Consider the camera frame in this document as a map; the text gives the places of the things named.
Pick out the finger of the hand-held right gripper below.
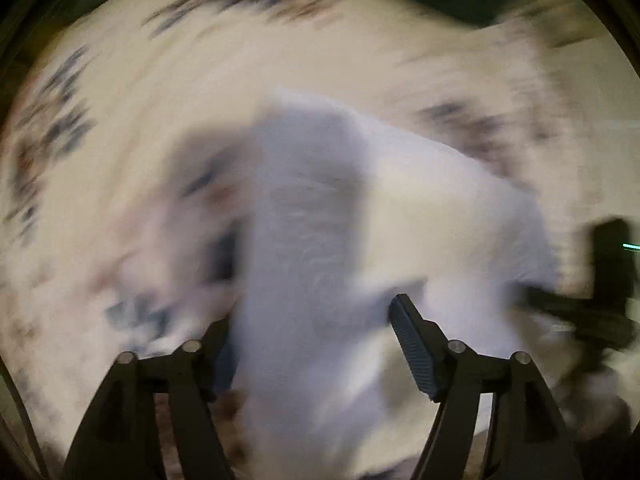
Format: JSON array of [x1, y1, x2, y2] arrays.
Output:
[[520, 285, 581, 323]]

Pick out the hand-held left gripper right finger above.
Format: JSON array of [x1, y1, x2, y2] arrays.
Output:
[[389, 292, 583, 480]]

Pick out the floral bed blanket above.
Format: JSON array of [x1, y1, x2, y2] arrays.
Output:
[[0, 0, 640, 480]]

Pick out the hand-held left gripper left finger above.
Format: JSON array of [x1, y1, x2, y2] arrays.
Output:
[[60, 317, 239, 480]]

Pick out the white pants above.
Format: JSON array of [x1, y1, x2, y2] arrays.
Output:
[[165, 87, 566, 480]]

